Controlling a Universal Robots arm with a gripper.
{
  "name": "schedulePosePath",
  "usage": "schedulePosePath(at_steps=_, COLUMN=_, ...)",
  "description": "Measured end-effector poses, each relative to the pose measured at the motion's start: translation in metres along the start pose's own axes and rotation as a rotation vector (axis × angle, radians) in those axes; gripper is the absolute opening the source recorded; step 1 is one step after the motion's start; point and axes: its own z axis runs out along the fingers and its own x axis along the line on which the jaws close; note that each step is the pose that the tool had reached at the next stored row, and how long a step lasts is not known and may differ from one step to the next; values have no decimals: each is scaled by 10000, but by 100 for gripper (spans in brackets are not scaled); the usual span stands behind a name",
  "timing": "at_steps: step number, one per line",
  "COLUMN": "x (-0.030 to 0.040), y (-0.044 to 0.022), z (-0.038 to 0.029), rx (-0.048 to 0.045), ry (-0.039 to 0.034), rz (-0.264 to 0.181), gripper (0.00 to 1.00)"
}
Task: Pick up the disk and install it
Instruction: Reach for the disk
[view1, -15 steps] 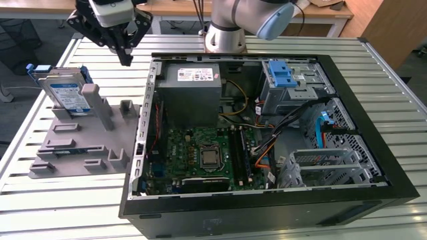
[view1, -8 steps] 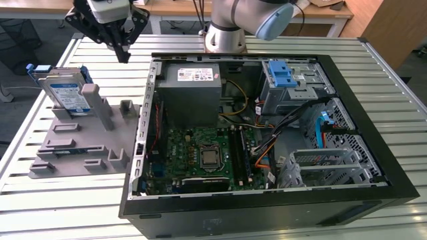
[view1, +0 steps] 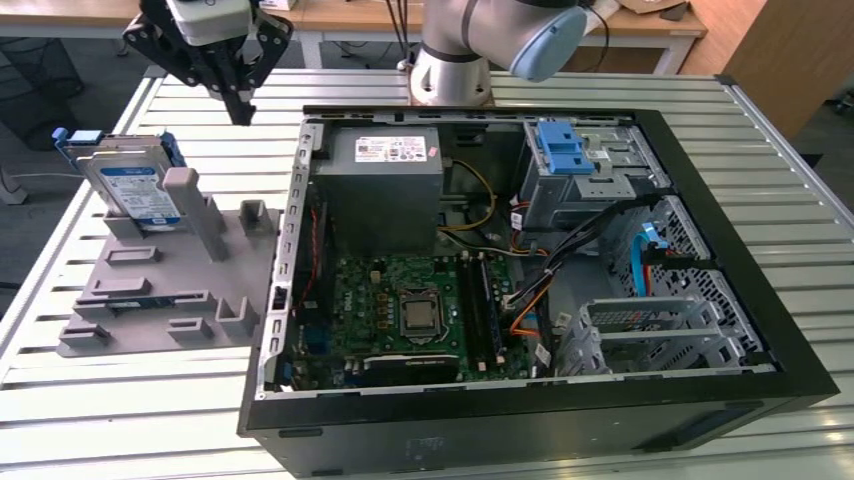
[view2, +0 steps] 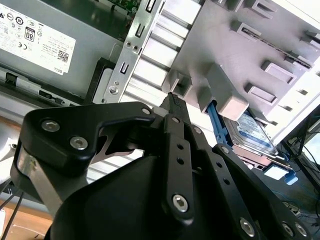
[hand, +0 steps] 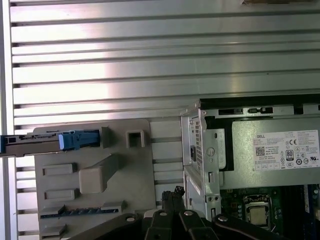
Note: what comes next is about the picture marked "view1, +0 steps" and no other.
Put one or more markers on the light wooden desk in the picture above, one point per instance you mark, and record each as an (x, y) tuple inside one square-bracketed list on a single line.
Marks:
[(640, 25), (66, 17)]

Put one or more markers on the grey floor stand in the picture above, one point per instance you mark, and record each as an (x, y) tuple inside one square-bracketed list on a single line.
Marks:
[(12, 192)]

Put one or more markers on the wooden cabinet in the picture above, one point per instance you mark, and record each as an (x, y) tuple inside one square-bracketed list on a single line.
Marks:
[(787, 60)]

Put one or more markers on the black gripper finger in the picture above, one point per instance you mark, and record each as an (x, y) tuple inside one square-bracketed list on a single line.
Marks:
[(273, 37), (140, 36)]

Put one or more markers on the grey power supply unit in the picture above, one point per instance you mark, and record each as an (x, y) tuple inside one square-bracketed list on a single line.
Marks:
[(380, 210)]

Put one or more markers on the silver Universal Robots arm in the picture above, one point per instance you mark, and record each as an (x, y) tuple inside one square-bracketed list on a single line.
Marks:
[(447, 75)]

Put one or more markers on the black graphics card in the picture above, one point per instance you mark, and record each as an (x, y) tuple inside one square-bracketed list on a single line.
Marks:
[(409, 370)]

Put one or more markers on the silver CPU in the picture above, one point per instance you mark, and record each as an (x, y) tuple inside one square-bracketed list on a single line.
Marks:
[(419, 315)]

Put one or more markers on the grey parts rack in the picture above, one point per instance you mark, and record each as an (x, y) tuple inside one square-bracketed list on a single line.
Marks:
[(166, 280)]

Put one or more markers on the hard disk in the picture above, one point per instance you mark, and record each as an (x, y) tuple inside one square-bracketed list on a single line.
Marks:
[(133, 190)]

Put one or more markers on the brown cardboard box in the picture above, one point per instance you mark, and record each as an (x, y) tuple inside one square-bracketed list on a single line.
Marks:
[(643, 6)]

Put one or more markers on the blue plastic drive latch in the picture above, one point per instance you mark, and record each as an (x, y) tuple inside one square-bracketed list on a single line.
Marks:
[(560, 150)]

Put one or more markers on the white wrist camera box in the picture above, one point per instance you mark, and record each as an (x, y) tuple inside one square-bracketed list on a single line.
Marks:
[(206, 25)]

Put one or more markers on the white box with print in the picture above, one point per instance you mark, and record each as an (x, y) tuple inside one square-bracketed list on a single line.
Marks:
[(276, 4)]

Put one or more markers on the metal optical drive cage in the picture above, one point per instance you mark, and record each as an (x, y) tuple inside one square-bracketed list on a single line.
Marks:
[(600, 190)]

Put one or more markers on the CPU socket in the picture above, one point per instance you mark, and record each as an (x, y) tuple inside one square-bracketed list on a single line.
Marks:
[(420, 340)]

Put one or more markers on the green motherboard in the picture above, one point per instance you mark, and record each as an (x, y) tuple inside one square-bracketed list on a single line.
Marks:
[(373, 310)]

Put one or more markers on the black PC case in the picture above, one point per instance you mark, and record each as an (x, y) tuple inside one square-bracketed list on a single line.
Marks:
[(467, 440)]

